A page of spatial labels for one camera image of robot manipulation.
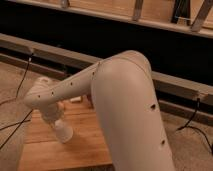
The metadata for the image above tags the wooden table board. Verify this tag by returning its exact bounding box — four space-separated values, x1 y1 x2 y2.
18 97 112 171

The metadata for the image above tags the black cable left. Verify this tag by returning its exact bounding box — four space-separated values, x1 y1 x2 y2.
0 52 36 150

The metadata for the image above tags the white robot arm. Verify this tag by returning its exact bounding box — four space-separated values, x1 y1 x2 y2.
25 50 175 171

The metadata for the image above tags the wooden shelf rail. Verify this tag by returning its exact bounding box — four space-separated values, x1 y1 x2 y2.
7 0 213 39

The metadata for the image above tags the beige sponge block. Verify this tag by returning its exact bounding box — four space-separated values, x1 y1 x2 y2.
70 96 82 103

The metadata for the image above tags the black cable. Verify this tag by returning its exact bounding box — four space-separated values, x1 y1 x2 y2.
0 52 36 150
176 97 213 155

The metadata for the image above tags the black cable right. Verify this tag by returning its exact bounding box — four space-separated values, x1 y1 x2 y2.
176 97 213 155

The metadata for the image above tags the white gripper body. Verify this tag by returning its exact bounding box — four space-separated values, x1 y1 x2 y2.
39 103 64 124

